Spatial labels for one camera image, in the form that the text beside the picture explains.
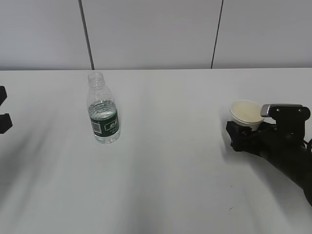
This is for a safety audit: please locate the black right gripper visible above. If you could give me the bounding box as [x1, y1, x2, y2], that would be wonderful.
[226, 121, 305, 156]

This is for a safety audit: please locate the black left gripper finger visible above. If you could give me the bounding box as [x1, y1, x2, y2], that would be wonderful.
[0, 86, 7, 105]
[0, 113, 13, 134]

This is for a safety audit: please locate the white paper cup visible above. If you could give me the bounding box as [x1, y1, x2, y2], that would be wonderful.
[230, 100, 264, 131]

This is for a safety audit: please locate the clear green-label water bottle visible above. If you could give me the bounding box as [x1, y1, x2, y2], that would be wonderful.
[87, 71, 120, 144]

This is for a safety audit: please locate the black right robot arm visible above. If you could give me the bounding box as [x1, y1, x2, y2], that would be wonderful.
[226, 121, 312, 203]

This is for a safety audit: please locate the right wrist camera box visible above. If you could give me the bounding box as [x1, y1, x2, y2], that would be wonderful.
[260, 104, 311, 141]

